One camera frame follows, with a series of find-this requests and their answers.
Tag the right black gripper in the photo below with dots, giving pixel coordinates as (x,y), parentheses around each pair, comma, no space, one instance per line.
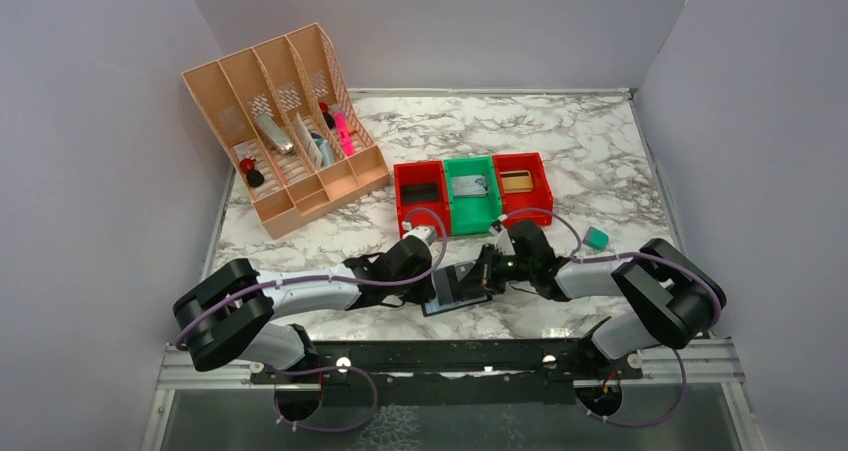
(486,268)

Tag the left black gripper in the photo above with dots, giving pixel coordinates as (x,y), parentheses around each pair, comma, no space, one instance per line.
(423,293)

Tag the black leather card holder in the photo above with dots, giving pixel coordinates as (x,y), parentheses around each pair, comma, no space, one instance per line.
(433,306)

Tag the black VIP credit card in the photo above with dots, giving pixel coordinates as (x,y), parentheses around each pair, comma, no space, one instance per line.
(458,282)

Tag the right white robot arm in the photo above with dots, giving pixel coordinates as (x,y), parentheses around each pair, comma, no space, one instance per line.
(671,300)

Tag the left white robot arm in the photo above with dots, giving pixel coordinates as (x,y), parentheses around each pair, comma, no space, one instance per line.
(230,314)

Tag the black card in bin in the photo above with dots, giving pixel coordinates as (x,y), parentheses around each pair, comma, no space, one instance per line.
(412,194)

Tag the silver card in bin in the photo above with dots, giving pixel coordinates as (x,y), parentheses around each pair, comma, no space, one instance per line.
(469,186)

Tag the gold card in bin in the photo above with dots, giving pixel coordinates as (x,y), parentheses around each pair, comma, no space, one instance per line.
(516,181)

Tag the green bin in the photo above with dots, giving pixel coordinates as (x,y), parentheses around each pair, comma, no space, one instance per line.
(473,215)

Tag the left red bin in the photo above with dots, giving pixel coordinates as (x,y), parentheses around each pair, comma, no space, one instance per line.
(422,172)

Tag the red bin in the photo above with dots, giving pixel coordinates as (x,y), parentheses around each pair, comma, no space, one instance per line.
(422,172)
(540,197)

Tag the right red bin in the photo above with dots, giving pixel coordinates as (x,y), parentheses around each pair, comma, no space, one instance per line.
(540,197)

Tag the teal eraser block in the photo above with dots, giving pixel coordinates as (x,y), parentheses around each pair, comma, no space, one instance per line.
(596,239)

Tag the pink highlighter marker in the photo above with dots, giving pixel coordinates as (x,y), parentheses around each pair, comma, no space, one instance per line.
(343,133)

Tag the white paper pad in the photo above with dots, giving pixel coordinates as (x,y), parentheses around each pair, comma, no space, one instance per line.
(307,142)

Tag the red and black stamp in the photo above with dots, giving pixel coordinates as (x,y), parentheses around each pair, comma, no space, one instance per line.
(253,177)

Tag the silver stapler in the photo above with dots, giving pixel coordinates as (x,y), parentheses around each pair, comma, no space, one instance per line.
(276,135)

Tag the peach desk file organizer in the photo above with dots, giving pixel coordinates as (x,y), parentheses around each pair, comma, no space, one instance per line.
(298,72)

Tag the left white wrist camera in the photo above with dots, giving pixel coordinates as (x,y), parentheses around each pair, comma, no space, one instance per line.
(425,233)

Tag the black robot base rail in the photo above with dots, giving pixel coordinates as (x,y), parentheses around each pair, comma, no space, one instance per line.
(446,372)

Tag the aluminium frame rail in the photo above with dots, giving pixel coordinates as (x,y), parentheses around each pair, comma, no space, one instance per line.
(712,361)

